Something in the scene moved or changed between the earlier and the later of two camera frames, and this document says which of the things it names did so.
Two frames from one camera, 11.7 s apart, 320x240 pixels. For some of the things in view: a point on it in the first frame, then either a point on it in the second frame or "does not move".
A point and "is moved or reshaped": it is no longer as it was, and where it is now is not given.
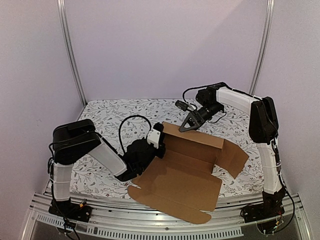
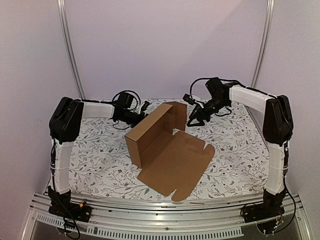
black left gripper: [162, 148] -> [142, 117]
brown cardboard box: [186, 181] is moved or reshaped
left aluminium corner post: [69, 49] does not move
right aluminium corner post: [266, 44] does not move
